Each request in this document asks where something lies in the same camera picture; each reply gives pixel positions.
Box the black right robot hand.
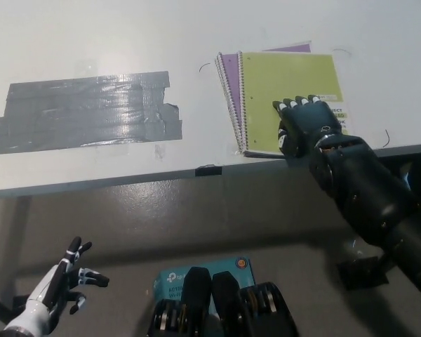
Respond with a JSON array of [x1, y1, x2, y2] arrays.
[[272, 93, 348, 159]]

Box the small black tape piece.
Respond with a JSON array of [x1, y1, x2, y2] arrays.
[[195, 164, 222, 177]]

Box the green Mead spiral notebook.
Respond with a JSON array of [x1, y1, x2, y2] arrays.
[[237, 51, 352, 159]]

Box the purple spiral notebook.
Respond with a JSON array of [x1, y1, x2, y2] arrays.
[[214, 41, 312, 150]]

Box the black robot body blocks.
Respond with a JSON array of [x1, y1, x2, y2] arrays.
[[147, 266, 299, 337]]

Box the teal tp-link box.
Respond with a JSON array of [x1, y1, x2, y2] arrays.
[[152, 257, 256, 310]]

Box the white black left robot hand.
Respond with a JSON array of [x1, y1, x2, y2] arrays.
[[24, 237, 110, 317]]

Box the grey table leg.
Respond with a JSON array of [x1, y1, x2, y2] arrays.
[[15, 196, 32, 289]]

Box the grey duct tape patch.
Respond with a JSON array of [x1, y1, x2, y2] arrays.
[[0, 71, 183, 155]]

